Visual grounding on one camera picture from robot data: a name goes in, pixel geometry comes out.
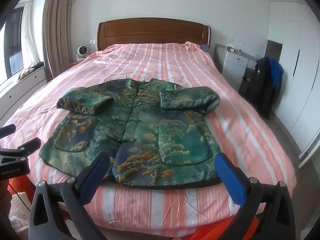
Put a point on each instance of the dark framed window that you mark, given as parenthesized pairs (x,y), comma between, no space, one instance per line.
(13,45)

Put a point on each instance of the blue hanging jacket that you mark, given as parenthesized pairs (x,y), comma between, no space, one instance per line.
(276,72)

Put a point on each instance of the clear bottle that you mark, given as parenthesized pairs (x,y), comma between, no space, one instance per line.
(240,48)

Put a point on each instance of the white drawer desk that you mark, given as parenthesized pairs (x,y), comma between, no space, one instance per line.
(233,65)

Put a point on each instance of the grey blue pillow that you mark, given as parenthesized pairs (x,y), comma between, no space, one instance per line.
(204,48)

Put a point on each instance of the green printed padded jacket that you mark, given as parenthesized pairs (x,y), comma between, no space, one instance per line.
(150,135)

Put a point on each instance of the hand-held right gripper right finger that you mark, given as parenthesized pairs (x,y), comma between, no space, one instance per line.
(230,178)

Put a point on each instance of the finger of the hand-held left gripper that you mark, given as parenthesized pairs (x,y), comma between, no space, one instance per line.
(31,145)
(7,130)

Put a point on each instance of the pink striped bed blanket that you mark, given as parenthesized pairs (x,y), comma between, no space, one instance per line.
(155,62)

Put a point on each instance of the wooden nightstand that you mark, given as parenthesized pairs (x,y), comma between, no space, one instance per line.
(76,63)

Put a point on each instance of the black hanging jacket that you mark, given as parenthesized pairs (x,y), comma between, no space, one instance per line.
(257,90)

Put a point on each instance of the white wardrobe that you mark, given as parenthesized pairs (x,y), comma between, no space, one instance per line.
(295,67)

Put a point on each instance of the patterned cushion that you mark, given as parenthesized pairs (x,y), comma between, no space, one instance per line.
(26,73)

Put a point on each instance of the orange bed base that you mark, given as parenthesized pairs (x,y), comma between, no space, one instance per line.
(220,232)

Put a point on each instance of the white window seat cabinet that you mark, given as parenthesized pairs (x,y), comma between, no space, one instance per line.
(22,90)

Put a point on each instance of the wooden headboard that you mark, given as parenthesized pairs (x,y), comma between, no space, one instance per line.
(152,31)

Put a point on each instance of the brown curtain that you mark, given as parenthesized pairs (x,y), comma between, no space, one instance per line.
(58,30)

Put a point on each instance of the white sheer curtain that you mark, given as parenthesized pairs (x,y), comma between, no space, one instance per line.
(30,35)

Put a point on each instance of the white round fan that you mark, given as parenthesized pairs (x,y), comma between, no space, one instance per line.
(81,52)

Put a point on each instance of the white fluffy cloth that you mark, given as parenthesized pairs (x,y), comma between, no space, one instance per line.
(20,212)

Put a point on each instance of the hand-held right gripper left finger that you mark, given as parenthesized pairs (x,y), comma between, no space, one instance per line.
(93,178)

